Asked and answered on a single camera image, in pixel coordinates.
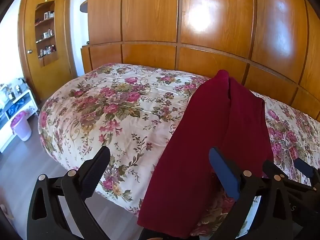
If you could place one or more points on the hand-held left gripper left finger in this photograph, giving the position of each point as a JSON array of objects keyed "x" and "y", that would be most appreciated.
[{"x": 96, "y": 170}]

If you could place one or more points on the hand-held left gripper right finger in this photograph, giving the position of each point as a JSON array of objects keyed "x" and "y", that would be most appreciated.
[{"x": 225, "y": 172}]

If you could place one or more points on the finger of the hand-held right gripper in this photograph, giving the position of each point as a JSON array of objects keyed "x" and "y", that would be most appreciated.
[
  {"x": 271, "y": 168},
  {"x": 303, "y": 167}
]

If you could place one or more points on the dark red pants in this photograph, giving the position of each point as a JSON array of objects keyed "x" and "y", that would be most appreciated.
[{"x": 200, "y": 120}]

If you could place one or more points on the bed with floral bedspread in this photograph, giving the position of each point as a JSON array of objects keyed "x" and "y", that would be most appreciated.
[{"x": 112, "y": 105}]

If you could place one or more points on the lilac bin with pink lid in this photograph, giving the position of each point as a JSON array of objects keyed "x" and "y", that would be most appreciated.
[{"x": 22, "y": 130}]

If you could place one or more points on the white side table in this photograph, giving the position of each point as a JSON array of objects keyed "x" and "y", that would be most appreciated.
[{"x": 26, "y": 97}]

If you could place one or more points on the wooden door with shelf niche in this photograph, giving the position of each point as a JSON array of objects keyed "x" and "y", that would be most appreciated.
[{"x": 57, "y": 75}]

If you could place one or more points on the clutter of small containers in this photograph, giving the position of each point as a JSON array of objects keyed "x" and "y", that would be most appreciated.
[{"x": 12, "y": 90}]

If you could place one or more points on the wooden panelled wardrobe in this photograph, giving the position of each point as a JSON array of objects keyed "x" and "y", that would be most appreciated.
[{"x": 212, "y": 17}]

